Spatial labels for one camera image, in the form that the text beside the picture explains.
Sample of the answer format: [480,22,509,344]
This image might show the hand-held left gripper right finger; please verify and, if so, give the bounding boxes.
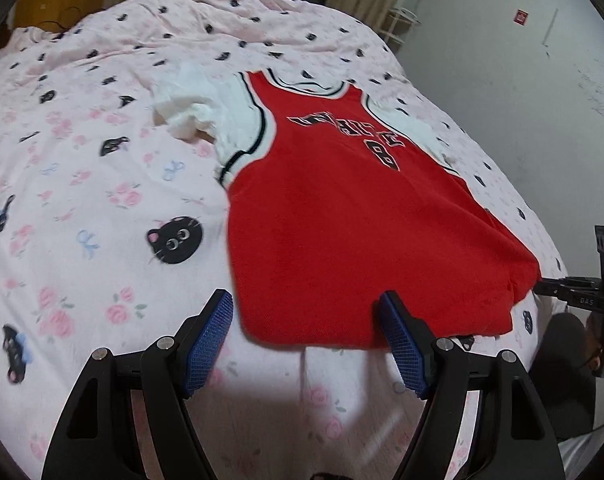
[378,289,568,480]

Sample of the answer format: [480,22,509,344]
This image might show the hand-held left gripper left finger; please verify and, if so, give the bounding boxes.
[42,289,234,480]

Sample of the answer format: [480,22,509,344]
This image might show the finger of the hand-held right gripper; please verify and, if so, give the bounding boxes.
[532,277,575,304]

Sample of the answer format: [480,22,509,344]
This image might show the red jersey with white sleeves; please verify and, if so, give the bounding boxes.
[152,62,540,351]

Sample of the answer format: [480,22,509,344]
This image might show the person's right hand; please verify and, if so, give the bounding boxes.
[584,312,603,374]

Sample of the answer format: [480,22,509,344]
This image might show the person's white shirt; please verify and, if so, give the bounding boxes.
[557,410,604,480]

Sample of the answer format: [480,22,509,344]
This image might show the pink cat print bed sheet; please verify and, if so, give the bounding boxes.
[0,0,568,480]

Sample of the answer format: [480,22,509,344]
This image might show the white wire rack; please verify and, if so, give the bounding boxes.
[382,5,423,52]

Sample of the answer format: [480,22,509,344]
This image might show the black cable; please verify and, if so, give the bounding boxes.
[36,6,83,37]

